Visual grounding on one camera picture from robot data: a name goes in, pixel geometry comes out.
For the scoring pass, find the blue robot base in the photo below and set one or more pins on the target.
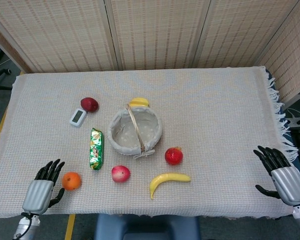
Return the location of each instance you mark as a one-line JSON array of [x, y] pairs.
[[146, 228]]

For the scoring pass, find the yellow banana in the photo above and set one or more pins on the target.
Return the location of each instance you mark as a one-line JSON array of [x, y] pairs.
[[168, 179]]

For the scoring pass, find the dark red fruit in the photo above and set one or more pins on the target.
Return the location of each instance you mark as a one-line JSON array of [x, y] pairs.
[[89, 104]]

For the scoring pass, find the bamboo folding screen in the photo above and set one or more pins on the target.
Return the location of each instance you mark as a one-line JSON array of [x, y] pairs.
[[149, 32]]

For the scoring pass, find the woven basket with grey lining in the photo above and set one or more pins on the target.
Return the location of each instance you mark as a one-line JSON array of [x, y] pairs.
[[134, 132]]

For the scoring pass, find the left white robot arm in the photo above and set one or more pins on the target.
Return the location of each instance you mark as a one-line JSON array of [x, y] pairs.
[[25, 227]]

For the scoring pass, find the green snack packet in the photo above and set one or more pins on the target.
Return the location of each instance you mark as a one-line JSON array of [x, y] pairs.
[[96, 149]]

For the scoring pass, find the orange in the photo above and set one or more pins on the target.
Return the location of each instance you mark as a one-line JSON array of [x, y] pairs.
[[71, 181]]

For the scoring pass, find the yellow starfruit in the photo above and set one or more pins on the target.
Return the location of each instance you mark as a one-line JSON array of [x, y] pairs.
[[139, 102]]

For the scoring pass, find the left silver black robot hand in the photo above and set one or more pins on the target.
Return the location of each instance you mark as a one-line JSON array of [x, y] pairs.
[[37, 196]]

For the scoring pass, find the white digital timer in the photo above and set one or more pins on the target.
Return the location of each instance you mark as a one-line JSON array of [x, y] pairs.
[[78, 117]]

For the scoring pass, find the white woven tablecloth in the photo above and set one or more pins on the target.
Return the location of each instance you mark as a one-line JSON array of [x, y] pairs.
[[214, 120]]

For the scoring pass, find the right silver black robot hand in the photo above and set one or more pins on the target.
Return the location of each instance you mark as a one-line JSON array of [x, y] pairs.
[[288, 183]]

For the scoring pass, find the pink peach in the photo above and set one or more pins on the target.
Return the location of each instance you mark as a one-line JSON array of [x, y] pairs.
[[120, 174]]

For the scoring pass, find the red apple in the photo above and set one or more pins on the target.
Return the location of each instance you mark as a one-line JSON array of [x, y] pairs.
[[174, 155]]

